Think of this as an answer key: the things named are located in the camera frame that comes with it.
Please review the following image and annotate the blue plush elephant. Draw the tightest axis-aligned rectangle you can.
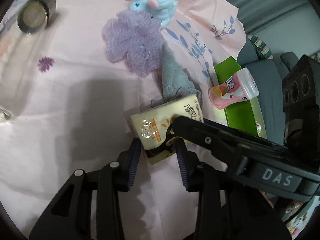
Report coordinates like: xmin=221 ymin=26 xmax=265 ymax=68
xmin=129 ymin=0 xmax=178 ymax=27

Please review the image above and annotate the black camera box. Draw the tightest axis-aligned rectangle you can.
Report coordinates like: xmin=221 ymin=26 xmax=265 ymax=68
xmin=281 ymin=55 xmax=319 ymax=145

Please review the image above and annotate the pink floral cloth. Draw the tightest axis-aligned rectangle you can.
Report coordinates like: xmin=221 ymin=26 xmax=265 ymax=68
xmin=1 ymin=0 xmax=246 ymax=239

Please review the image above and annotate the striped cushion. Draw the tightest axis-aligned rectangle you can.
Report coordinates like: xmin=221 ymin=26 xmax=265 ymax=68
xmin=248 ymin=35 xmax=273 ymax=60

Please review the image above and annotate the grey and mauve towel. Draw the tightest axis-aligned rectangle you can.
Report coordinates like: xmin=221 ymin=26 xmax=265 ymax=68
xmin=151 ymin=43 xmax=202 ymax=107

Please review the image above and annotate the black metal tin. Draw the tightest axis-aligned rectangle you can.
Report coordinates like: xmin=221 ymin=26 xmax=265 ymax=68
xmin=17 ymin=0 xmax=56 ymax=34

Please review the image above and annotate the pink yogurt bottle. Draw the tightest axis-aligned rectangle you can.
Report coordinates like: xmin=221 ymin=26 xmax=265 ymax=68
xmin=208 ymin=68 xmax=259 ymax=110

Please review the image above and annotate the green cardboard box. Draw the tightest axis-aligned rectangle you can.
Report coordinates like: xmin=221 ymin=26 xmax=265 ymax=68
xmin=214 ymin=56 xmax=267 ymax=139

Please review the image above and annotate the teal sofa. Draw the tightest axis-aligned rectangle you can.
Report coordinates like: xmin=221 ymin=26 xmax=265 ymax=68
xmin=226 ymin=0 xmax=319 ymax=144

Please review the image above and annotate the cream tissue pack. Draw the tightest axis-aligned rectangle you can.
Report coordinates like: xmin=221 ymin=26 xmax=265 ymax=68
xmin=130 ymin=95 xmax=203 ymax=165

